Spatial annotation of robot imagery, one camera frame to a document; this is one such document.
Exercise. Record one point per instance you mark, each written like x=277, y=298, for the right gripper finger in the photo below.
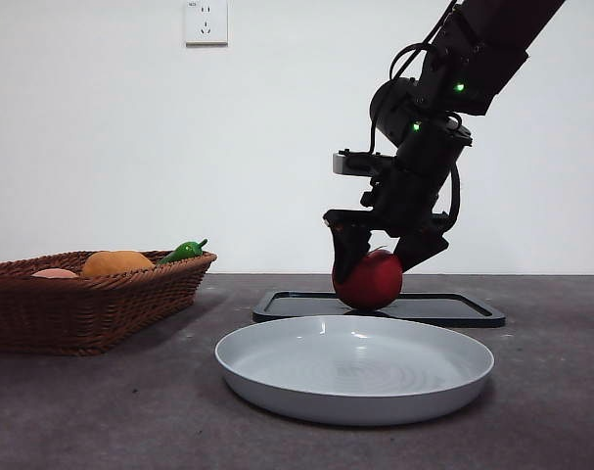
x=348, y=249
x=416, y=249

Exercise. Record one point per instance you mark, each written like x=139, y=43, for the red tomato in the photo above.
x=375, y=284

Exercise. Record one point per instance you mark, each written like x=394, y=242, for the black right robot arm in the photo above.
x=497, y=29

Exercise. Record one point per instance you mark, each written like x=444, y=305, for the black rectangular tray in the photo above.
x=448, y=311

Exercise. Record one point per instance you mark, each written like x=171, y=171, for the grey round plate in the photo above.
x=350, y=372

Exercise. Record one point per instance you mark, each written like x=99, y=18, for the green chili pepper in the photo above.
x=181, y=252

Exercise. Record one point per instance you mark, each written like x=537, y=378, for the orange round fruit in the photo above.
x=115, y=263

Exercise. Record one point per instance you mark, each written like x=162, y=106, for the brown wicker basket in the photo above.
x=81, y=313

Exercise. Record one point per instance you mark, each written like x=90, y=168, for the pink round vegetable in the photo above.
x=54, y=274

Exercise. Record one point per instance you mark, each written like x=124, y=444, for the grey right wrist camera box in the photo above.
x=340, y=164

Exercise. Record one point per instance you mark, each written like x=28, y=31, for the white wall socket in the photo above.
x=207, y=24

